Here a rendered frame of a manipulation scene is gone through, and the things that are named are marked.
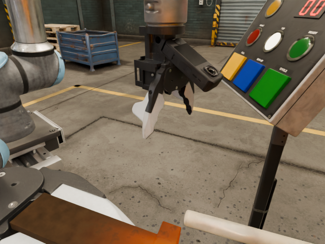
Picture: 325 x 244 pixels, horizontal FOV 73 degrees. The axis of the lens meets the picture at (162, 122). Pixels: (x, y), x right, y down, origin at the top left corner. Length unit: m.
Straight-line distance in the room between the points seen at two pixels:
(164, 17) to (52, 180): 0.29
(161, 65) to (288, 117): 0.27
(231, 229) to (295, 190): 1.27
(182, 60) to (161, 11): 0.08
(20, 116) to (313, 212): 1.69
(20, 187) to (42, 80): 0.60
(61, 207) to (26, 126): 0.62
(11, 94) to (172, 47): 0.51
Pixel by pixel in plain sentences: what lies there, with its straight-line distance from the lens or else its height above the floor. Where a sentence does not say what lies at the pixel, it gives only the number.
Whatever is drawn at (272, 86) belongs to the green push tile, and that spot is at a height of 1.02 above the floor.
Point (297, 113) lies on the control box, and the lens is 0.51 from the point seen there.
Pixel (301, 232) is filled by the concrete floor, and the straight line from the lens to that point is 1.65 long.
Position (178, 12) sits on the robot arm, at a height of 1.16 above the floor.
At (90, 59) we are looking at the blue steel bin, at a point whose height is 0.24.
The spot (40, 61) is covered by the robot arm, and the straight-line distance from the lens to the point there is 0.77.
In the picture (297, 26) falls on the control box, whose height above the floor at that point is 1.13.
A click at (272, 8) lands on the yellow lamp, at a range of 0.73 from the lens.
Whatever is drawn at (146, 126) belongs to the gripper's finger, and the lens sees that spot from 0.41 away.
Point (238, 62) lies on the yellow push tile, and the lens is 0.69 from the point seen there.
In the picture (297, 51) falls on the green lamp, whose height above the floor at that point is 1.08.
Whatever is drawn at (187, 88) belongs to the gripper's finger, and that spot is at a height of 1.01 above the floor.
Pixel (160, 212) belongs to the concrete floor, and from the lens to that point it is 1.52.
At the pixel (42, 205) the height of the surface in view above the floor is 1.04.
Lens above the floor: 1.16
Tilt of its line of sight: 27 degrees down
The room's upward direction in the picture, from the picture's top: straight up
